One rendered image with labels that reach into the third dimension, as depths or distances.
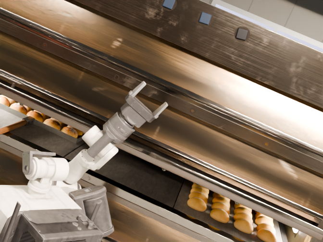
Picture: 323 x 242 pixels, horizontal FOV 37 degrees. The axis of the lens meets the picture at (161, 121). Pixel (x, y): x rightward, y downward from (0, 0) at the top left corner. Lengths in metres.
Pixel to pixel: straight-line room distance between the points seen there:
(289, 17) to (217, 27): 3.05
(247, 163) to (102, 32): 0.87
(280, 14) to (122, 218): 3.31
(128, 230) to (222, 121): 0.68
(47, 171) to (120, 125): 0.34
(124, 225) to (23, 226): 1.08
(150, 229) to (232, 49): 0.91
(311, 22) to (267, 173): 3.12
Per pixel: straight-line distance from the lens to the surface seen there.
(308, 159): 2.20
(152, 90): 2.16
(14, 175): 2.44
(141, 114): 1.60
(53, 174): 1.39
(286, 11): 5.14
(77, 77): 2.26
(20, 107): 2.74
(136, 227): 2.34
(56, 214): 1.36
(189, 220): 2.28
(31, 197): 1.41
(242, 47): 2.12
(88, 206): 1.53
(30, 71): 2.31
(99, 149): 1.60
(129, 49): 2.17
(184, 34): 2.13
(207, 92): 2.12
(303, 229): 2.13
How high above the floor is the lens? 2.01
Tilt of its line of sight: 12 degrees down
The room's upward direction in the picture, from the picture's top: 23 degrees clockwise
